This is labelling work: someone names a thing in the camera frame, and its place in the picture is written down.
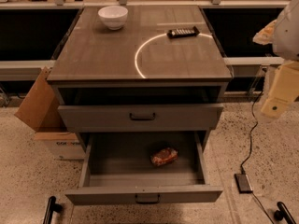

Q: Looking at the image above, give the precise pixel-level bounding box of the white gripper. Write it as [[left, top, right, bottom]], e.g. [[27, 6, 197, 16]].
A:
[[261, 61, 299, 119]]

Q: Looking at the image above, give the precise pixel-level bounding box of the red coke can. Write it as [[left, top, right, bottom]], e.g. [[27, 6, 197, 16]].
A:
[[150, 147, 178, 167]]

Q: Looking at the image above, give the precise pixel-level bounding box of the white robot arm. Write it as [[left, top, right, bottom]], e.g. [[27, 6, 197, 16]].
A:
[[253, 0, 299, 119]]

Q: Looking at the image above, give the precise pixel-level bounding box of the grey drawer cabinet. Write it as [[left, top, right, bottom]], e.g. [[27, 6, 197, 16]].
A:
[[46, 5, 234, 206]]

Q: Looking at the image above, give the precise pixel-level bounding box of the grey top drawer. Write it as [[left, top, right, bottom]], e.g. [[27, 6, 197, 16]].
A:
[[58, 104, 223, 133]]

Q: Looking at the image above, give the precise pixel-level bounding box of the open grey middle drawer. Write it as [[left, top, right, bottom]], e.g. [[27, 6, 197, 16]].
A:
[[65, 132, 222, 205]]

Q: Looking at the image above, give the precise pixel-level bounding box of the black power adapter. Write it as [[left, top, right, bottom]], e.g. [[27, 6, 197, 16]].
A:
[[235, 174, 253, 193]]

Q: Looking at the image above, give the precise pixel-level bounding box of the white bowl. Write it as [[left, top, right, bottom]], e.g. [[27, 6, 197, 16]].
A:
[[98, 6, 128, 30]]

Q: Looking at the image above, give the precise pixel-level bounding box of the brown cardboard box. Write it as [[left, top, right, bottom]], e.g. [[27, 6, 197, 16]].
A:
[[15, 67, 85, 160]]

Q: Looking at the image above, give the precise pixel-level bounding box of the black power cable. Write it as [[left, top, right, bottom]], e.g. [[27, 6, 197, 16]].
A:
[[239, 91, 275, 224]]

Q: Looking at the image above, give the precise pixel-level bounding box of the black right base handle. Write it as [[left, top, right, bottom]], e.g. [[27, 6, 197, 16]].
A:
[[274, 202, 296, 224]]

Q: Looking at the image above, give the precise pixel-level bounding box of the black base handle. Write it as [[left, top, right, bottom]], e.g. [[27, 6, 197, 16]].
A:
[[43, 196, 63, 224], [274, 202, 296, 224]]

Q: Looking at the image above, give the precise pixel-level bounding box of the black left base handle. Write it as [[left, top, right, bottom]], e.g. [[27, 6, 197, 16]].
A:
[[43, 196, 63, 224]]

